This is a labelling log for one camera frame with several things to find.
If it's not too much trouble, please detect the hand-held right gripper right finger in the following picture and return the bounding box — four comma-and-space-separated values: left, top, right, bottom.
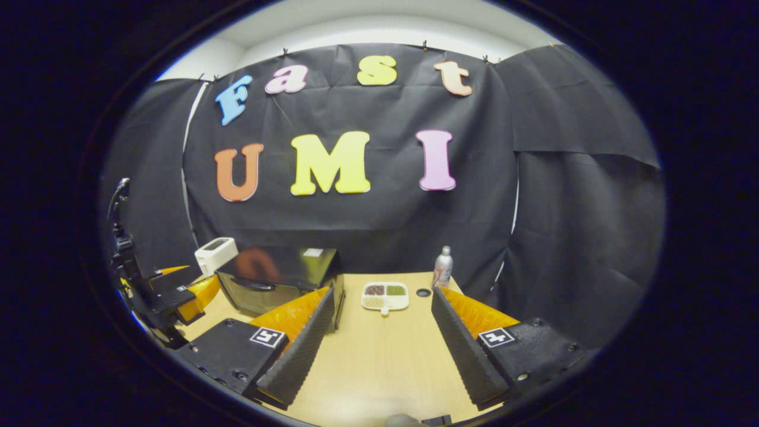
431, 286, 594, 412

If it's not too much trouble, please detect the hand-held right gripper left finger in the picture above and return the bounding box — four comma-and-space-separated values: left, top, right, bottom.
175, 286, 346, 411

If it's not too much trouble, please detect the black electric oven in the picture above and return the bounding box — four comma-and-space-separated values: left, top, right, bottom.
215, 246, 346, 332

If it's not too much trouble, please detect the white toaster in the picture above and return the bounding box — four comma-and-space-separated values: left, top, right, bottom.
194, 237, 239, 278

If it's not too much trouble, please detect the silver bottle with red label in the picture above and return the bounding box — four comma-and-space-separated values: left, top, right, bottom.
432, 246, 454, 289

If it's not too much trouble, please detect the white divided plate with grains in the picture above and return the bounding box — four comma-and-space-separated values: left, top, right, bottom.
361, 281, 410, 317

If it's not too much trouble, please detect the black backdrop cloth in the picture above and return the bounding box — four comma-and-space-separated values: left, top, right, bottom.
101, 43, 668, 350

